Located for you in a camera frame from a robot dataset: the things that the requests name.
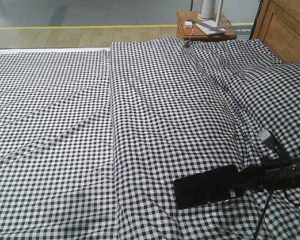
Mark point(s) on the black foldable smartphone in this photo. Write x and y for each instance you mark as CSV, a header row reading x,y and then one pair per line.
x,y
211,186

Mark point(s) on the wooden headboard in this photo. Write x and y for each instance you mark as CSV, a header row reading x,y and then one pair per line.
x,y
278,27

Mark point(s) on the white charger adapter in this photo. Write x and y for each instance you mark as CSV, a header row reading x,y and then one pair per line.
x,y
188,25

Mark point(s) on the white cylindrical appliance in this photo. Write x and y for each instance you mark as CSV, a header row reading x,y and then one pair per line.
x,y
207,10

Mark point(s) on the black white checkered bedsheet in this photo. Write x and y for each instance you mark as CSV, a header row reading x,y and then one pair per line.
x,y
56,170

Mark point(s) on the black white checkered duvet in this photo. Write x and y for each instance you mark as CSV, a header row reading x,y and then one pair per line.
x,y
180,108

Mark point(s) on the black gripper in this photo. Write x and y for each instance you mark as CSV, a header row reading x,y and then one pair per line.
x,y
276,174

